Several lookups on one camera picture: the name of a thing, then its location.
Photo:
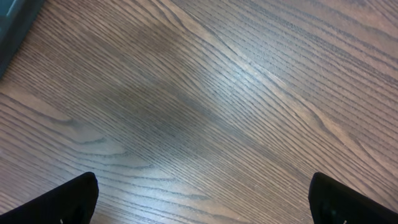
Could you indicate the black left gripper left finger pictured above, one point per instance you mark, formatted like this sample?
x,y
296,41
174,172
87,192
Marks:
x,y
72,202

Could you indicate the dark grey plastic basket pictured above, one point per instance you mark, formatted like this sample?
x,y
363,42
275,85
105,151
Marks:
x,y
17,17

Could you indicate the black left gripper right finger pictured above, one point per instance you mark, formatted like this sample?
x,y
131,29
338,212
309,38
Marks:
x,y
332,202

